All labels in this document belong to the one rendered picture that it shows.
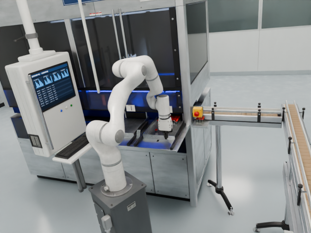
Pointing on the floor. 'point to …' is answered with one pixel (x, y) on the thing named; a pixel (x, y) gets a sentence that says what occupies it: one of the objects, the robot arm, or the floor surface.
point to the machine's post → (186, 96)
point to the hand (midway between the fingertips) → (166, 136)
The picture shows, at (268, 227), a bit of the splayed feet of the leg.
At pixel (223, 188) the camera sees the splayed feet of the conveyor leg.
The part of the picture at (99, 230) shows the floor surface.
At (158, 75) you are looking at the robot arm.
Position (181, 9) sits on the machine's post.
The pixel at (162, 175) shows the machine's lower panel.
